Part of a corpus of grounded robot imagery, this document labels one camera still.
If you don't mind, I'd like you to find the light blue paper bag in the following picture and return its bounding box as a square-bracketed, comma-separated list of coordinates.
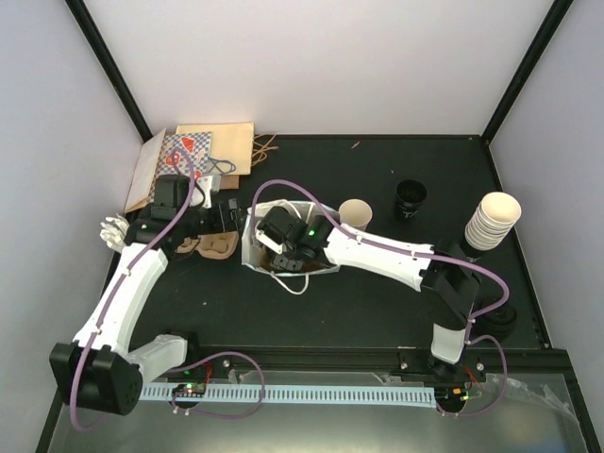
[242, 199, 340, 295]

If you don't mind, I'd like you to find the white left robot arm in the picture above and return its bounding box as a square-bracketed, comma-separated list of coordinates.
[49, 175, 243, 415]

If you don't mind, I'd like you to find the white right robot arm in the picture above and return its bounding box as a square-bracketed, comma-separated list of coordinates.
[250, 204, 479, 380]

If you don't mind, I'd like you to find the brown kraft paper bag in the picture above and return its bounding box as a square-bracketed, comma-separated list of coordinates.
[220, 175, 240, 191]

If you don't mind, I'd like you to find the tan kraft paper bag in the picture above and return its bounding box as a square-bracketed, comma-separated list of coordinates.
[176, 123, 278, 176]

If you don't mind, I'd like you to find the blue checkered paper bag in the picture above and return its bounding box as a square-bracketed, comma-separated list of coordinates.
[150, 132, 237, 196]

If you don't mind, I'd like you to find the white orange-edged paper bag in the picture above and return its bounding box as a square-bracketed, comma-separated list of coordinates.
[125, 128, 166, 213]

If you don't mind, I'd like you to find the black paper cup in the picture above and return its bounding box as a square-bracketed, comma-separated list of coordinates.
[394, 179, 428, 221]

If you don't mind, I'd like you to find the small electronics board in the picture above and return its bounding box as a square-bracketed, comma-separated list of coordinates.
[172, 382, 206, 398]

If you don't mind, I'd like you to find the tall stack of paper cups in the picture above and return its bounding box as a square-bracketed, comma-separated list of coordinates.
[460, 192, 522, 262]

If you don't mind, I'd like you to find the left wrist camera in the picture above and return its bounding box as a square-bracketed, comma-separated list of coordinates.
[191, 175, 221, 209]

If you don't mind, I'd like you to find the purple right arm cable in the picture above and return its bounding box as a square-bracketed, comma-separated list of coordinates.
[248, 179, 511, 345]

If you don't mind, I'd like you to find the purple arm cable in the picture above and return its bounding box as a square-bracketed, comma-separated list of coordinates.
[248, 179, 511, 345]
[68, 146, 197, 432]

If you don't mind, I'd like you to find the light blue slotted cable duct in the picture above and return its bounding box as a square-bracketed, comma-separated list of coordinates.
[140, 382, 436, 409]

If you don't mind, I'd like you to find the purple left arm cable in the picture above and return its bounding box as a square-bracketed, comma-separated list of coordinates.
[68, 146, 197, 432]

